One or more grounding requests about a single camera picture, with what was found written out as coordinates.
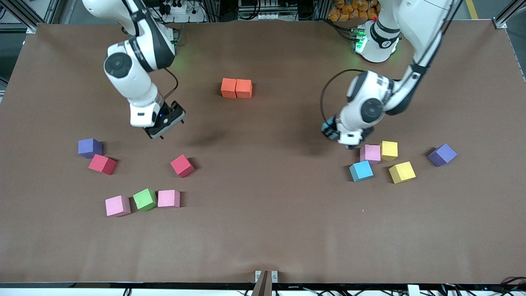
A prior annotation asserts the light blue foam cube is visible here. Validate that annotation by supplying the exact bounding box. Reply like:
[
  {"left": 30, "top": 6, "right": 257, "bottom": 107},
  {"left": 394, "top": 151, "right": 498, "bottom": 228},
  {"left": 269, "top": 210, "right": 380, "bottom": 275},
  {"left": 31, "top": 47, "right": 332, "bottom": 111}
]
[
  {"left": 321, "top": 116, "right": 339, "bottom": 141},
  {"left": 349, "top": 160, "right": 374, "bottom": 183}
]

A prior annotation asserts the purple foam cube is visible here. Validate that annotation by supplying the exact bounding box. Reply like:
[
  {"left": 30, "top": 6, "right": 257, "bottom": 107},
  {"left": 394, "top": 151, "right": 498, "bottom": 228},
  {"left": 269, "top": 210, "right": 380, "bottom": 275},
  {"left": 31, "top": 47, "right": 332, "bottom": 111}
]
[
  {"left": 78, "top": 138, "right": 103, "bottom": 160},
  {"left": 427, "top": 143, "right": 457, "bottom": 167}
]

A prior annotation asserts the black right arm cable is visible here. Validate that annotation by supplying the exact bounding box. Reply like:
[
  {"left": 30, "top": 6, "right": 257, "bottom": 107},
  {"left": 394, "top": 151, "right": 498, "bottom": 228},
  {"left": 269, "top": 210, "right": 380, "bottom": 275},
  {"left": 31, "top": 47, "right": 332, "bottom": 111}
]
[{"left": 164, "top": 68, "right": 179, "bottom": 102}]

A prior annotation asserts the green foam cube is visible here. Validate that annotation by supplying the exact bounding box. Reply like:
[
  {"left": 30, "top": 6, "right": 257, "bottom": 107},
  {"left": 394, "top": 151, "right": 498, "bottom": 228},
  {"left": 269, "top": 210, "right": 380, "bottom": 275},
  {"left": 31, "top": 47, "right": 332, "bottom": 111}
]
[{"left": 132, "top": 188, "right": 157, "bottom": 212}]

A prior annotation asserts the orange foam cube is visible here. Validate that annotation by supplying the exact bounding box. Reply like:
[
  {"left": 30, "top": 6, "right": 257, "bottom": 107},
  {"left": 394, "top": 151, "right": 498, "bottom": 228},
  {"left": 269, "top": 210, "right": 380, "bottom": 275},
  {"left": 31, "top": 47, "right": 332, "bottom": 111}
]
[
  {"left": 235, "top": 79, "right": 253, "bottom": 99},
  {"left": 221, "top": 78, "right": 238, "bottom": 99}
]

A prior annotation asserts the crimson red foam cube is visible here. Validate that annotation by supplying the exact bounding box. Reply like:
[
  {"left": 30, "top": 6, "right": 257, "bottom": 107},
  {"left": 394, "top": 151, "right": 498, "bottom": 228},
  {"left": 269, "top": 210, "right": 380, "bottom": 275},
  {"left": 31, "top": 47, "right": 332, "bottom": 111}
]
[
  {"left": 88, "top": 154, "right": 118, "bottom": 176},
  {"left": 170, "top": 154, "right": 195, "bottom": 178}
]

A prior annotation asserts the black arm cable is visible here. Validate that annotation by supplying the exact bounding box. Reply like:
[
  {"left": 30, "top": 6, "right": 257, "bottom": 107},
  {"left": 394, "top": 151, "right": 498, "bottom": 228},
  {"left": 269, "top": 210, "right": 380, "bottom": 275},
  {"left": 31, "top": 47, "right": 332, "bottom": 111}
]
[
  {"left": 164, "top": 68, "right": 179, "bottom": 102},
  {"left": 320, "top": 69, "right": 366, "bottom": 122}
]

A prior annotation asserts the black cable bundle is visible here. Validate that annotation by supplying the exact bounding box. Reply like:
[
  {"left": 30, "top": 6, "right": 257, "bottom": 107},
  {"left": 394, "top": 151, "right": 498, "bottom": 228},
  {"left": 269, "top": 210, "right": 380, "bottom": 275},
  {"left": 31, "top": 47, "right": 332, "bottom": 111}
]
[{"left": 499, "top": 276, "right": 526, "bottom": 293}]

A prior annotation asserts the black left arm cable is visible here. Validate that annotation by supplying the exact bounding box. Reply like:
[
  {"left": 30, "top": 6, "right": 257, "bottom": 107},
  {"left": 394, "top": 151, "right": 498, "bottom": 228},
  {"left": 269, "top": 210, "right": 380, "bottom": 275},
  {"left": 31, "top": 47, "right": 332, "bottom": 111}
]
[{"left": 320, "top": 69, "right": 366, "bottom": 122}]

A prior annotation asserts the pile of orange objects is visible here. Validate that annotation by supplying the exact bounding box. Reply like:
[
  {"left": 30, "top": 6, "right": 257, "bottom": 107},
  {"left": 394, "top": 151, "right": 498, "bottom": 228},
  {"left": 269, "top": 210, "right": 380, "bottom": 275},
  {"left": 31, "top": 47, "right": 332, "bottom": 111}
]
[{"left": 329, "top": 0, "right": 381, "bottom": 21}]

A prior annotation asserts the yellow foam cube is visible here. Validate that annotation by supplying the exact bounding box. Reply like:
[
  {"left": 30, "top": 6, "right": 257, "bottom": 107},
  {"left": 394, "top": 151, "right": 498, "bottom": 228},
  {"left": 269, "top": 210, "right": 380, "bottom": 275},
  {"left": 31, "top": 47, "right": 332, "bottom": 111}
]
[
  {"left": 379, "top": 141, "right": 398, "bottom": 162},
  {"left": 388, "top": 161, "right": 416, "bottom": 184}
]

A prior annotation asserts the aluminium frame profile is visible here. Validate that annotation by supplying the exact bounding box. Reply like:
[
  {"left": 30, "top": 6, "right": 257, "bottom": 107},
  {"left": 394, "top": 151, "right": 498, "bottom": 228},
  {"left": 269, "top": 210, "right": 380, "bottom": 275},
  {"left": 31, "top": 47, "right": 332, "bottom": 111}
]
[
  {"left": 493, "top": 0, "right": 526, "bottom": 29},
  {"left": 0, "top": 0, "right": 62, "bottom": 34}
]

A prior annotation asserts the pink foam cube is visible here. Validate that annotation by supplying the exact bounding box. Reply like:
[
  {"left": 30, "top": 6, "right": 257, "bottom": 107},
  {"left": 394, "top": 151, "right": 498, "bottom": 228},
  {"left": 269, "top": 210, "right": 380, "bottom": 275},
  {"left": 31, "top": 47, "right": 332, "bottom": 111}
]
[
  {"left": 360, "top": 144, "right": 381, "bottom": 165},
  {"left": 157, "top": 190, "right": 181, "bottom": 209},
  {"left": 105, "top": 195, "right": 132, "bottom": 217}
]

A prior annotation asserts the small metal bracket plate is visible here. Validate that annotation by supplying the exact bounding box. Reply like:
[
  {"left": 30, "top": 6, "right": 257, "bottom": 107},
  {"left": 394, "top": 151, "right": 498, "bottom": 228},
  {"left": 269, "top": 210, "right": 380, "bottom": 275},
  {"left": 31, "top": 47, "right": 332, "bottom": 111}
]
[{"left": 255, "top": 270, "right": 279, "bottom": 283}]

